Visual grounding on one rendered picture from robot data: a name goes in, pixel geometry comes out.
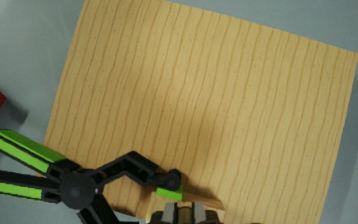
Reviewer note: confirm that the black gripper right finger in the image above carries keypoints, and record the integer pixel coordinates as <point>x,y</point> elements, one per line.
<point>202,216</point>

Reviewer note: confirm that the red rectangular tray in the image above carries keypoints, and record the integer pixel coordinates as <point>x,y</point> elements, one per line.
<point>2,99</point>

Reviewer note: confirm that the tan wooden board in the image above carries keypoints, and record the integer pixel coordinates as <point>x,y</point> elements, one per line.
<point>250,115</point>

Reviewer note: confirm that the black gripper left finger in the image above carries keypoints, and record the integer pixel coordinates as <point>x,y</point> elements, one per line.
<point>170,215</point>

